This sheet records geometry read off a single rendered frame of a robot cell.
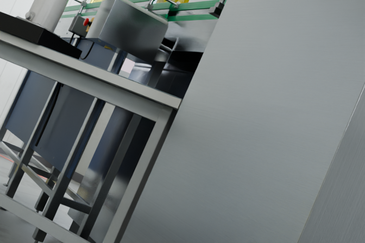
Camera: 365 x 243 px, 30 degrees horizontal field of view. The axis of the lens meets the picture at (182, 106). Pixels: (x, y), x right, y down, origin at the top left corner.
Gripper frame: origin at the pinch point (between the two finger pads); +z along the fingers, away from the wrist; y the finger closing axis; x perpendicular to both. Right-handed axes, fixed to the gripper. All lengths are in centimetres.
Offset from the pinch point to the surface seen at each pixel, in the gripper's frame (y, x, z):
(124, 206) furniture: -34, -17, 72
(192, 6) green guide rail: -4.6, -22.3, -3.5
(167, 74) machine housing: 40, -42, 18
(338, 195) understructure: -144, -6, 47
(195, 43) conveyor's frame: -26.0, -20.2, 12.4
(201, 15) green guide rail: -16.8, -22.1, 0.7
